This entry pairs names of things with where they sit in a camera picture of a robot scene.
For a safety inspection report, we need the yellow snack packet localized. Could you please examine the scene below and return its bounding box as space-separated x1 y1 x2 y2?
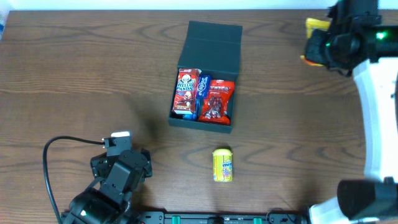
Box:
300 17 330 67

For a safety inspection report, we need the blue Oreo cookie pack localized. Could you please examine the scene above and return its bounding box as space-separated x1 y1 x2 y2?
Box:
183 100 200 121

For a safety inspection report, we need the red cookie carton box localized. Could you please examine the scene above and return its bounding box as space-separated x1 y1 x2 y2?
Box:
172 68 201 115

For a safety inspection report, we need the yellow Mentos gum bottle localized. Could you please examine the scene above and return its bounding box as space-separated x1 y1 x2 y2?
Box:
212 149 233 182

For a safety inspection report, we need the red Hacks candy bag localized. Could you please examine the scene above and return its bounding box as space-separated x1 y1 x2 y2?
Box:
198 80 235 125

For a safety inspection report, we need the blue Eclipse mints box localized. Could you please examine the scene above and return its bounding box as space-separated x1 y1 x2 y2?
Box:
197 75 212 99

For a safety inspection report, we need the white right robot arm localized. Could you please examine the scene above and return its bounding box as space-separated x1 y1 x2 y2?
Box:
302 0 397 223

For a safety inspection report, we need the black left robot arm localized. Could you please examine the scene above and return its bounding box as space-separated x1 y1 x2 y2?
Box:
62 149 152 224

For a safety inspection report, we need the dark green open box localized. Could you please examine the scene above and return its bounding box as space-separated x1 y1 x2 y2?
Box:
167 21 243 134

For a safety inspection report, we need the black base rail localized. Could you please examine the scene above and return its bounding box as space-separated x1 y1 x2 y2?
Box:
60 210 308 224

